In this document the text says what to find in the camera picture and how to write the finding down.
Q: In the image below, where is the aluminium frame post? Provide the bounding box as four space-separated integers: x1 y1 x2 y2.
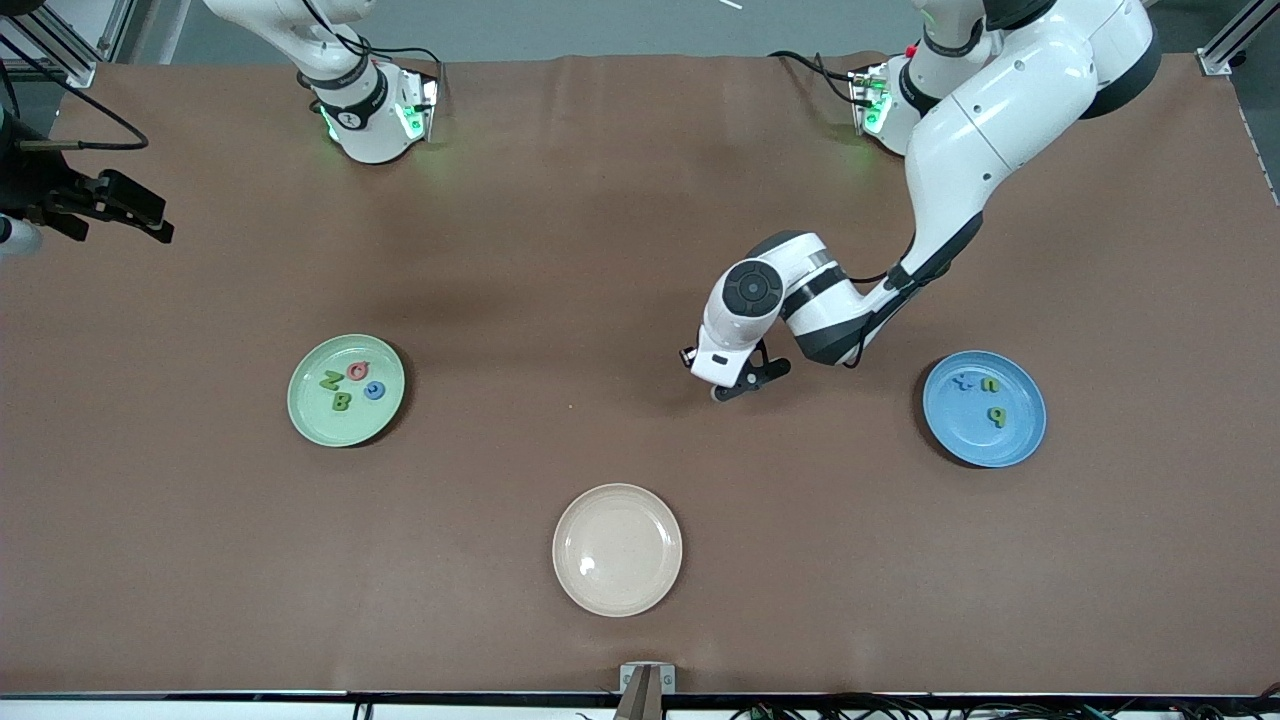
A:
98 0 161 63
1198 0 1280 77
0 0 99 89

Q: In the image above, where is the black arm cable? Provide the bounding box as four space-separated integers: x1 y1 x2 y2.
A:
0 55 150 152
843 230 921 368

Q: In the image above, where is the black base cable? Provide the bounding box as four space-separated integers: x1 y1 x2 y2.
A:
768 48 863 106
300 0 447 101

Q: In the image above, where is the blue plate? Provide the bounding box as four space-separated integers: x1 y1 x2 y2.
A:
921 349 1048 469

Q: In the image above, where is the beige plate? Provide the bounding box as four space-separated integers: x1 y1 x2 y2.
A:
551 483 684 619

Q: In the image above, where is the tan camera support pole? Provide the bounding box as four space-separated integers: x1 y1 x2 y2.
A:
612 668 666 720

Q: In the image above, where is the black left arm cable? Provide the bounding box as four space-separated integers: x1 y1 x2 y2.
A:
843 230 921 368

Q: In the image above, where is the grey metal bracket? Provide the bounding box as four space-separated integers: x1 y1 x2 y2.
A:
619 662 677 694

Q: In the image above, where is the green plate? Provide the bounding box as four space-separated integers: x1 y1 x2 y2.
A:
286 333 407 449

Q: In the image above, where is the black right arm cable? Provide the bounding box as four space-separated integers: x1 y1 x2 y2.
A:
0 55 150 152

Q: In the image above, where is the base connector box green light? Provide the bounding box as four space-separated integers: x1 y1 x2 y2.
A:
396 68 442 144
848 62 894 137

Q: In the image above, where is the brown table cover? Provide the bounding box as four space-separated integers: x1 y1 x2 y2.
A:
0 52 1280 696

